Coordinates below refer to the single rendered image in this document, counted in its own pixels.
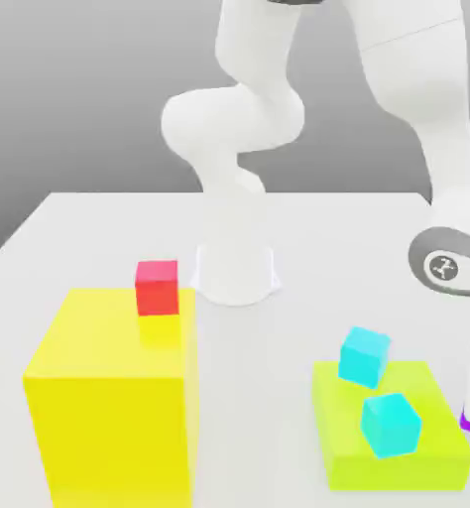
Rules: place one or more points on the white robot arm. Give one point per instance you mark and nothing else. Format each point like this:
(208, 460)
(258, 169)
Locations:
(255, 119)

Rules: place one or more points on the small cyan cube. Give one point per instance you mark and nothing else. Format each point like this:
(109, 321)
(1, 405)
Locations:
(364, 359)
(391, 426)

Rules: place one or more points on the small red cube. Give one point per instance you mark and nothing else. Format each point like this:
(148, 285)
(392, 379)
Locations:
(157, 291)

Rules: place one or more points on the large lime green box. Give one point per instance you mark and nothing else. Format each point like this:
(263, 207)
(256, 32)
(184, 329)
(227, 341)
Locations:
(401, 470)

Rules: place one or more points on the large yellow box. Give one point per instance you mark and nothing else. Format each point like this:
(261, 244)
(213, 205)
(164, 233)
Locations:
(112, 405)

